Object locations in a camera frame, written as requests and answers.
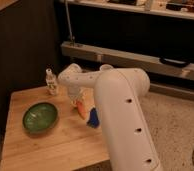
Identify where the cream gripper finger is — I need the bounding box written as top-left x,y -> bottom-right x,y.
72,100 -> 79,107

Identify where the orange pepper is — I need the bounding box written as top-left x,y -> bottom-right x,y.
76,101 -> 88,120

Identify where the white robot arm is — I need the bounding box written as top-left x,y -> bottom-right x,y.
58,64 -> 163,171

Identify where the blue sponge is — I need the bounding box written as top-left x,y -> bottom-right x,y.
87,108 -> 99,128

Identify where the clear plastic bottle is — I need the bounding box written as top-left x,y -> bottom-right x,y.
46,68 -> 58,95

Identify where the green bowl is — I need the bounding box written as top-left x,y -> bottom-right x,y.
22,102 -> 58,134

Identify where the metal pole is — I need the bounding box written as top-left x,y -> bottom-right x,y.
64,0 -> 75,45

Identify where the white upper shelf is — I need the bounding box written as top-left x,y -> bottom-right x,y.
59,0 -> 194,22

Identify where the grey metal rail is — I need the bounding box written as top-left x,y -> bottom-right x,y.
61,41 -> 194,81

